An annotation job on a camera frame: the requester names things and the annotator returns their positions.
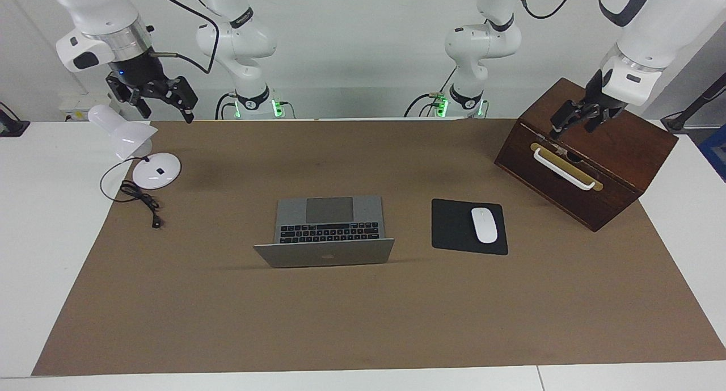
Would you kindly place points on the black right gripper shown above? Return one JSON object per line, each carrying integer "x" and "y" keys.
{"x": 142, "y": 73}

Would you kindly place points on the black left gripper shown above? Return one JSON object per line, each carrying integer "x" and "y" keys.
{"x": 598, "y": 102}

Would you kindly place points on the silver laptop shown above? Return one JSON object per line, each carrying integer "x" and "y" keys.
{"x": 329, "y": 255}

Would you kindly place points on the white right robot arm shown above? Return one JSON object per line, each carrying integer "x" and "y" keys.
{"x": 96, "y": 5}

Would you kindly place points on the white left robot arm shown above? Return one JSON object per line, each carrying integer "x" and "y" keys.
{"x": 663, "y": 16}

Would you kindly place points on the white desk lamp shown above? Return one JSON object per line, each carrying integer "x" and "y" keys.
{"x": 156, "y": 172}

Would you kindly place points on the dark wooden box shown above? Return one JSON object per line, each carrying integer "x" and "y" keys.
{"x": 567, "y": 201}

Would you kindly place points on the black tripod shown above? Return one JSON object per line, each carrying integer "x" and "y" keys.
{"x": 689, "y": 116}

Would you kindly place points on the blue crate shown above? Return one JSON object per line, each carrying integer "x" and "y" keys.
{"x": 716, "y": 152}

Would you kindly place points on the white computer mouse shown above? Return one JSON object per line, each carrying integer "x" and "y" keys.
{"x": 484, "y": 225}

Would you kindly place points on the black clamp stand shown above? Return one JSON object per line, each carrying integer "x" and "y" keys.
{"x": 11, "y": 127}

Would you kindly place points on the black mouse pad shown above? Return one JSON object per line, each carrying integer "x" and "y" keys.
{"x": 454, "y": 226}

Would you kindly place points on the brown table mat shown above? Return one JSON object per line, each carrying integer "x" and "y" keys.
{"x": 340, "y": 323}

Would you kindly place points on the white wall socket box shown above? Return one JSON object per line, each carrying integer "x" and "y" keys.
{"x": 74, "y": 104}

